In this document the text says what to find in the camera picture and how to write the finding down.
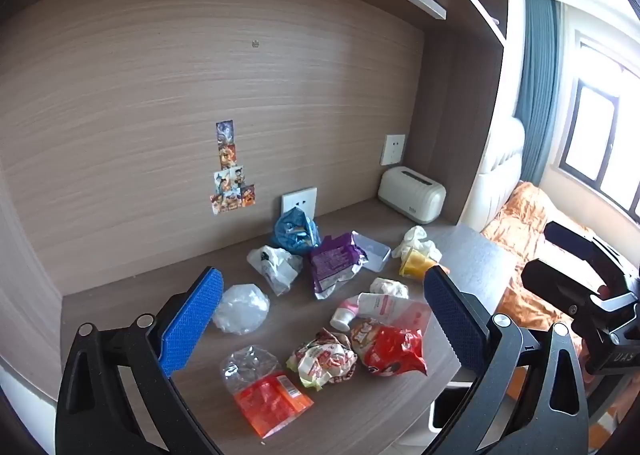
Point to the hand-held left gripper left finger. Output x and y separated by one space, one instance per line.
192 320

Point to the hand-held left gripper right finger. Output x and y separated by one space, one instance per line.
457 320

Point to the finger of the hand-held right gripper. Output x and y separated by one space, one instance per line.
580 245
555 282

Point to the pink transparent bag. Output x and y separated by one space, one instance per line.
412 320

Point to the yellow paper cup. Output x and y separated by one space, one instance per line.
417 264

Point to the red snack bag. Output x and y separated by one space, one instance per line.
392 347

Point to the small white tissue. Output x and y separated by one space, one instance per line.
390 287

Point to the white tube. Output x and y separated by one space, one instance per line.
380 306

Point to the white trash bin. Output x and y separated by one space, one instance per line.
450 407

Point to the clear bag with orange packet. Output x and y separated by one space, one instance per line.
267 395

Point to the small white pink bottle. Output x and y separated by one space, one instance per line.
342 316

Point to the paper wrapper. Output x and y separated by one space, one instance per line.
322 360

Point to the purple snack bag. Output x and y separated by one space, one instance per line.
332 262

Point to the clear crumpled plastic bag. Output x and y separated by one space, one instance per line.
242 307

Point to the silver crumpled plastic bag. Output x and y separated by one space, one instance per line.
275 265

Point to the white padded headboard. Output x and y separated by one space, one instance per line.
500 175

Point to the clear plastic box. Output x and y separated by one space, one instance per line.
375 250

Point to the dark framed window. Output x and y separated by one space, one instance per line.
600 135

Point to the blue snack bag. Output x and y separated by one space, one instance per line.
295 232

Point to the cream tissue box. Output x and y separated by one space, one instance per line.
412 192

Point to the blue curtain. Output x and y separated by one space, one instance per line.
537 85

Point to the cartoon wall stickers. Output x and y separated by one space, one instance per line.
230 185

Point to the white wall socket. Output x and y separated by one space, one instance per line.
300 202
393 150

